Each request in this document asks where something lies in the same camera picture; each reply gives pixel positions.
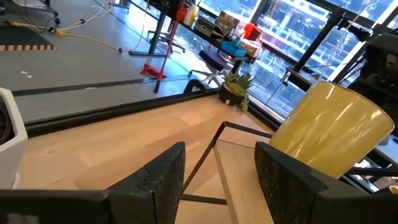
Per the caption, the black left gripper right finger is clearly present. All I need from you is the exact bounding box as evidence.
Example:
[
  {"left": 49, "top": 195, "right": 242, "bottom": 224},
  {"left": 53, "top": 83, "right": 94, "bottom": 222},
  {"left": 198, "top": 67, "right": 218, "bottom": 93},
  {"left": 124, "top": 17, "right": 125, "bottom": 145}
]
[{"left": 254, "top": 141, "right": 398, "bottom": 224}]

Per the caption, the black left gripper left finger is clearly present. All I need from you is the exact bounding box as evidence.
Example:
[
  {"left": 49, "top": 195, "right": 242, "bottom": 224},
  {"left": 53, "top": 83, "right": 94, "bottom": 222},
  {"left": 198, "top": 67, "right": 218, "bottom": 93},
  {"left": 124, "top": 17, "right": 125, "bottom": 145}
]
[{"left": 0, "top": 141, "right": 187, "bottom": 224}]

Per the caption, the yellow mug with white handle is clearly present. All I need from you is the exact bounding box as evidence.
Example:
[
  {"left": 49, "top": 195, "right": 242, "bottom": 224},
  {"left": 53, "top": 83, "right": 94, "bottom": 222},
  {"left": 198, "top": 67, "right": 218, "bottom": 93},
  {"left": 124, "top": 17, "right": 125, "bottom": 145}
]
[{"left": 269, "top": 81, "right": 395, "bottom": 180}]

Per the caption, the wooden shelf with black legs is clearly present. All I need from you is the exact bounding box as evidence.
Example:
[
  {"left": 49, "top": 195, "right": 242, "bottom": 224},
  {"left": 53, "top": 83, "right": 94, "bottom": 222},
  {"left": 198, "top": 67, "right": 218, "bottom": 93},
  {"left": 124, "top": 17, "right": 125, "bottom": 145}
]
[{"left": 180, "top": 121, "right": 280, "bottom": 224}]

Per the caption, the black round plant pot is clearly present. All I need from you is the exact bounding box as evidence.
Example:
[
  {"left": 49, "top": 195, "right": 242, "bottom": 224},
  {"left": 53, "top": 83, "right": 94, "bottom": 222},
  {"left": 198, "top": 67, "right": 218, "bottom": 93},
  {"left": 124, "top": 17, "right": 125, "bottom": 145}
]
[{"left": 219, "top": 83, "right": 246, "bottom": 106}]

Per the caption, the green succulent plant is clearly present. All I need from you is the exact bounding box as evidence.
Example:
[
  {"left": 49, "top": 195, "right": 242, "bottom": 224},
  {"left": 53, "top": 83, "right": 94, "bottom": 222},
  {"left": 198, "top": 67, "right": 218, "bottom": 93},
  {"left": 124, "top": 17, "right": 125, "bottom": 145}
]
[{"left": 223, "top": 73, "right": 254, "bottom": 112}]

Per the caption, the red plastic object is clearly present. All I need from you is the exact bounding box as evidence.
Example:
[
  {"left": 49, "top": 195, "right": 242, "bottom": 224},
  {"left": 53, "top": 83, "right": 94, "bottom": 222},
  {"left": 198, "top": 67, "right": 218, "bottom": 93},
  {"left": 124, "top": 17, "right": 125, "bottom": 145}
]
[{"left": 243, "top": 23, "right": 262, "bottom": 42}]

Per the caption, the white hexagonal planter pot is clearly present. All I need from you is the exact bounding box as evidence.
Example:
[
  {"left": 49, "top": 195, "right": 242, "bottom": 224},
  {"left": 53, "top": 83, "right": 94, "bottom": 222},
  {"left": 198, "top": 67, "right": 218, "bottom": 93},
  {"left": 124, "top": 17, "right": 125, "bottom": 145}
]
[{"left": 0, "top": 87, "right": 29, "bottom": 190}]

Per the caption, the blue plastic box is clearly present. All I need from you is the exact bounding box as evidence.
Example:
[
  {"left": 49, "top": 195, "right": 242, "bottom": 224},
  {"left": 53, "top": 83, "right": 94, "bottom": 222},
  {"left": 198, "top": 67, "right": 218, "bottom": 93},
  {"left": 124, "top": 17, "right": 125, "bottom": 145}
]
[{"left": 221, "top": 39, "right": 248, "bottom": 58}]

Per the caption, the office chair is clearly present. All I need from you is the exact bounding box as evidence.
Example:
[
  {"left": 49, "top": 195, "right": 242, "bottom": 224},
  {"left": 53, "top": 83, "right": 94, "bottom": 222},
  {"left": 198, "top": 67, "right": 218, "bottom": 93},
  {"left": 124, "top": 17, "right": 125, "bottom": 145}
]
[{"left": 188, "top": 49, "right": 239, "bottom": 88}]

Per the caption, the brown cardboard box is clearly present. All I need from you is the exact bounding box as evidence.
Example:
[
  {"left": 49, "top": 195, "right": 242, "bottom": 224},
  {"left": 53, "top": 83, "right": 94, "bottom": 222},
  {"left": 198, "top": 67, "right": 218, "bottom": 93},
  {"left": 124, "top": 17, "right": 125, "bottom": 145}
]
[{"left": 214, "top": 11, "right": 241, "bottom": 31}]

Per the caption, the grey storage box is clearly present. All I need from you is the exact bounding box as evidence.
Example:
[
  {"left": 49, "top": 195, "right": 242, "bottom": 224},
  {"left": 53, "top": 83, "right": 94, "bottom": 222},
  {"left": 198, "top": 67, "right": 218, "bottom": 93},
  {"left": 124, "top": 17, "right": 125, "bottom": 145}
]
[{"left": 195, "top": 16, "right": 216, "bottom": 39}]

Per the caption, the yellow bottle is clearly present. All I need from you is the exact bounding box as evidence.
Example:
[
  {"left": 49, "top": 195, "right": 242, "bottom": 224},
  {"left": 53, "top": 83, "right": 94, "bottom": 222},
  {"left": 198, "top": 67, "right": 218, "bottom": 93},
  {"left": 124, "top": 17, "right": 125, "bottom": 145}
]
[{"left": 183, "top": 4, "right": 200, "bottom": 27}]

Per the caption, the hazard striped black ramp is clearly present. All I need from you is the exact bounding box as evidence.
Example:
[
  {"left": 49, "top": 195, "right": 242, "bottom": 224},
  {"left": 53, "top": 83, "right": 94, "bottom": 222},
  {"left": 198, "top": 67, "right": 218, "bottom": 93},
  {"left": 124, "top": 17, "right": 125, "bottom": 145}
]
[{"left": 0, "top": 24, "right": 57, "bottom": 52}]

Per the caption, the yellow floor cable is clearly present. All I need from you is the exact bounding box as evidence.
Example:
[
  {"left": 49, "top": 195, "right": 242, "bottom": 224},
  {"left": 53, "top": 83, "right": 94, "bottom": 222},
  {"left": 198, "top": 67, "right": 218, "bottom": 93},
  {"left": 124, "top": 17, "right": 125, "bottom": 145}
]
[{"left": 9, "top": 20, "right": 121, "bottom": 52}]

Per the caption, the white floor cable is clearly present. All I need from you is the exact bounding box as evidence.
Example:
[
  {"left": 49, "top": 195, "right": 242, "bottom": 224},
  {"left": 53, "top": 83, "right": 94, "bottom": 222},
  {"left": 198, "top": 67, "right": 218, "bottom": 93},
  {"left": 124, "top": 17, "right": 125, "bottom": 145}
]
[{"left": 62, "top": 0, "right": 149, "bottom": 52}]

